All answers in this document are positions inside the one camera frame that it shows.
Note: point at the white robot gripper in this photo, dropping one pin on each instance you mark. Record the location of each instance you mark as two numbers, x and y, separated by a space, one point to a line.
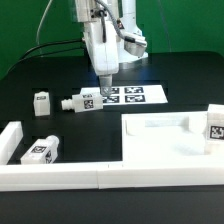
103 55

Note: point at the white square table top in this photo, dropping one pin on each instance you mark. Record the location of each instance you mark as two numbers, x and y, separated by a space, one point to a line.
150 136

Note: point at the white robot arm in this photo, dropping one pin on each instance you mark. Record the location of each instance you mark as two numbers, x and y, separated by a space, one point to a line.
122 15

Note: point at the white marker sheet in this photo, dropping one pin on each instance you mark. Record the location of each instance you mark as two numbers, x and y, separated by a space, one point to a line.
144 94

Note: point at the white left fence bar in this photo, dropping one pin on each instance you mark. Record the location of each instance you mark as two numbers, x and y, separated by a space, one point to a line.
9 140

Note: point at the white fence bar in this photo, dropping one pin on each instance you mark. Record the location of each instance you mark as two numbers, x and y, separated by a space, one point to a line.
58 176
9 140

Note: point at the white front fence bar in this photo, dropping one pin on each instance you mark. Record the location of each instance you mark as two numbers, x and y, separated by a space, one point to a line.
58 176

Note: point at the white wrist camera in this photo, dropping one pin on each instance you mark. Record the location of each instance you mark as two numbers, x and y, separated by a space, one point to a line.
134 44

